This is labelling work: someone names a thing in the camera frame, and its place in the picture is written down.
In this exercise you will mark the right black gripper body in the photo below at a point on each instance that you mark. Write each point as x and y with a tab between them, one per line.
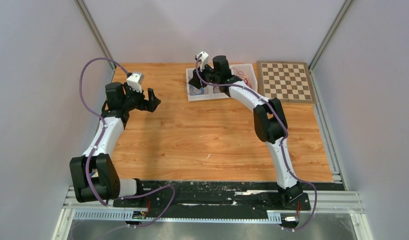
207	75

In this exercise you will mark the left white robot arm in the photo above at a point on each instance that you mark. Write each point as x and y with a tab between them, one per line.
93	174

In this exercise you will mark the white three-compartment bin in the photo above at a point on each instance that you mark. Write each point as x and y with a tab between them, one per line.
245	71

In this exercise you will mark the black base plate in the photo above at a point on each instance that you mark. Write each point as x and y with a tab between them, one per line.
213	200

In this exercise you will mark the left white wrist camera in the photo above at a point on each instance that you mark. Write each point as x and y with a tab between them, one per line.
134	80

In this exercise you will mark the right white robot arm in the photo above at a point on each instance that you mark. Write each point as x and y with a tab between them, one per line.
270	124

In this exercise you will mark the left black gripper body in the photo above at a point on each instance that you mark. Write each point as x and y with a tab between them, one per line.
137	101

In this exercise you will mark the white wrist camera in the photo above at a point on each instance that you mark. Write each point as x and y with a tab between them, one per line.
134	80
202	59

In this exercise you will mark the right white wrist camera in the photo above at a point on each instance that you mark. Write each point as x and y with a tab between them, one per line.
202	59

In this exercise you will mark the wooden chessboard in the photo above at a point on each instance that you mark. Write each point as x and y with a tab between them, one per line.
287	81

